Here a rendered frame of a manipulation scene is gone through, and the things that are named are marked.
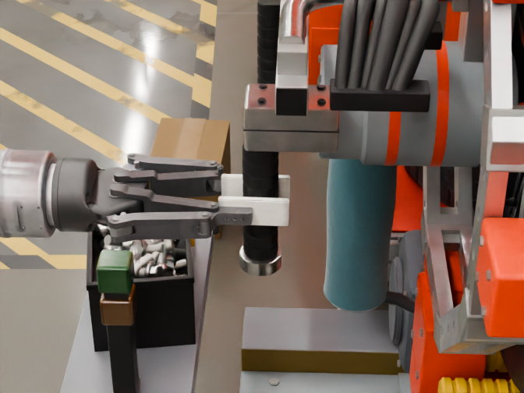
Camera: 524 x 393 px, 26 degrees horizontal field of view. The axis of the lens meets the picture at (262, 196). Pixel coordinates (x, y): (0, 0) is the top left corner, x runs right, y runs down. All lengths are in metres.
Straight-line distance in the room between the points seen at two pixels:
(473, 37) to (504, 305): 0.35
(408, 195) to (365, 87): 1.16
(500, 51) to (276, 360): 1.12
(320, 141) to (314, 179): 1.63
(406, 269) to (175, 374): 0.45
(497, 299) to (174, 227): 0.32
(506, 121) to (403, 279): 0.80
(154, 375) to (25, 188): 0.45
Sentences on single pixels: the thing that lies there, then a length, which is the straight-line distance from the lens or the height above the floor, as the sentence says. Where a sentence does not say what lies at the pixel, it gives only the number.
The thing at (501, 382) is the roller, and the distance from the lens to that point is 1.39.
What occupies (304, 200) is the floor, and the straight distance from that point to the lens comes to 2.64.
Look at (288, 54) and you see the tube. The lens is 1.04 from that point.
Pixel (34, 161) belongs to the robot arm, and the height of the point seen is 0.87.
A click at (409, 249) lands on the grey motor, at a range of 1.81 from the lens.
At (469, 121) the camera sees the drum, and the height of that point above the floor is 0.87.
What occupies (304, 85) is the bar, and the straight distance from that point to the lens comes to 1.04.
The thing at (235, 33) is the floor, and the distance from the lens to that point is 3.41.
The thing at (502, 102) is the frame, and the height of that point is 0.99.
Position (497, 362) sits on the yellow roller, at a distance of 1.49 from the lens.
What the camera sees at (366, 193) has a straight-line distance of 1.44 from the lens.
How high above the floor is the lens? 1.47
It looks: 34 degrees down
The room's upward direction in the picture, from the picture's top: straight up
